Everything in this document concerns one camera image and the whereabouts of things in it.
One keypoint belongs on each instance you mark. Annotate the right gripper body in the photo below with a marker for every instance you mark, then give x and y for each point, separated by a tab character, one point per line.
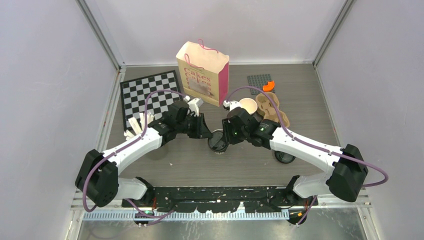
238	135

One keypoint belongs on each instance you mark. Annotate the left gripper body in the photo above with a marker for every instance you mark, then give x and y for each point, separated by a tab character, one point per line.
193	125

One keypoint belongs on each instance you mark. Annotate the black plastic cup lid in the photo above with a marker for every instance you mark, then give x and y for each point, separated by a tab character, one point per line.
217	140

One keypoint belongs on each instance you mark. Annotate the black paper coffee cup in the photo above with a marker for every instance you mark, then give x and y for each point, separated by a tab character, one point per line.
218	145

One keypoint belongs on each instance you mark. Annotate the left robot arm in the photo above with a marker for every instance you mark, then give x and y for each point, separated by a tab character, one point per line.
99	174

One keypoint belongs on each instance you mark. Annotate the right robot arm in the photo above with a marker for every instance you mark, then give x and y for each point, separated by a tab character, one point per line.
343	173

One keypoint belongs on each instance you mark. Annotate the brown cardboard cup carrier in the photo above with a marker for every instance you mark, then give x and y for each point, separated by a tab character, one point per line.
266	109

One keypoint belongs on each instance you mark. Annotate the grey lego baseplate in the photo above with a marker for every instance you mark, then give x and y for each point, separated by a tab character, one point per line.
259	80

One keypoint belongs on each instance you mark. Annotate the orange plastic piece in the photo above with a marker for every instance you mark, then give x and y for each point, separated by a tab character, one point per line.
269	86

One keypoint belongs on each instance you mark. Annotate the paper cakes gift bag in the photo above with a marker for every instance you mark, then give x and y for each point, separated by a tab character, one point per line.
204	72

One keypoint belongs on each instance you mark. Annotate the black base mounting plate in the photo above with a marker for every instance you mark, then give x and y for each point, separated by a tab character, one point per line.
254	199

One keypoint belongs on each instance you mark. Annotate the black white chessboard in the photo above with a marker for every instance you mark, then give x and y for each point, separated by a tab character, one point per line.
156	92

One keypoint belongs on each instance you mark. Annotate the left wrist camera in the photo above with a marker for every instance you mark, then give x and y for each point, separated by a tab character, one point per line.
194	104

